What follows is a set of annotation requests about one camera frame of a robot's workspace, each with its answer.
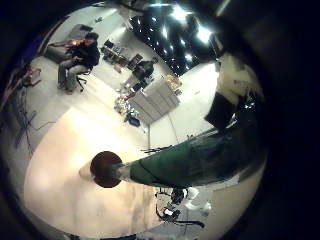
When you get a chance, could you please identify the pile of colourful packages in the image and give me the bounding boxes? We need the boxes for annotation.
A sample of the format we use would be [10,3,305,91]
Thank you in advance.
[113,94,141,118]

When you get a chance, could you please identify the grey metal cabinet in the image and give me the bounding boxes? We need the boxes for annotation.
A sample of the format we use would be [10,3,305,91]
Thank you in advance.
[128,78,181,126]

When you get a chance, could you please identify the orange items on cabinet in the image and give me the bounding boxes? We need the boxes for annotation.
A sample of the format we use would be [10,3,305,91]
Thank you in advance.
[164,74,183,93]

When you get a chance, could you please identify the crouching person in dark clothes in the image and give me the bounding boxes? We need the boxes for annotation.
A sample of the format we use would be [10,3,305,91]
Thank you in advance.
[124,59,156,89]

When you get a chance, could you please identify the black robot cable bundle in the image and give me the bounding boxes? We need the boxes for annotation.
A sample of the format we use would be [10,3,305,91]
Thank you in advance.
[154,186,206,229]

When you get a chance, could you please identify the cluttered workbench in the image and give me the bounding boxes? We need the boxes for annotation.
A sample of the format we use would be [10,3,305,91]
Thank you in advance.
[101,39,129,68]

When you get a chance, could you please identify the grey sofa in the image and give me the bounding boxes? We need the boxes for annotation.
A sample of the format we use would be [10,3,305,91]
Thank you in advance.
[44,23,94,64]

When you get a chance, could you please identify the black tripod stand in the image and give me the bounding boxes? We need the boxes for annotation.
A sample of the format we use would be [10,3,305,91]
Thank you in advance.
[13,86,56,158]

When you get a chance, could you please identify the tall gold cylinder vase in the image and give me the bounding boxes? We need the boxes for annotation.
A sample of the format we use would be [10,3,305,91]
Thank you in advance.
[89,150,124,189]

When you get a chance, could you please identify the blue bag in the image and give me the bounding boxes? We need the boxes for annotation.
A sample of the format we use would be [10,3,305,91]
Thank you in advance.
[126,114,142,128]

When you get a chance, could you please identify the seated person in dark jacket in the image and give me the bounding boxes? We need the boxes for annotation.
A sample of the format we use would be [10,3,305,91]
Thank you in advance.
[57,31,101,94]

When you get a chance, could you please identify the black swivel chair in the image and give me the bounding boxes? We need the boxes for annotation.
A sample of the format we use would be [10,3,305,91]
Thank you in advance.
[75,68,93,93]

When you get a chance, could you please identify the flower bouquet with green wrap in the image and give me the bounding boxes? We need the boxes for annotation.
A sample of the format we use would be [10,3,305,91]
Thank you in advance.
[116,128,268,189]

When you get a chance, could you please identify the thin black rods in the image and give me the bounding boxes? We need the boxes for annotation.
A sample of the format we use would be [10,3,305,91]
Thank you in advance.
[139,144,174,154]

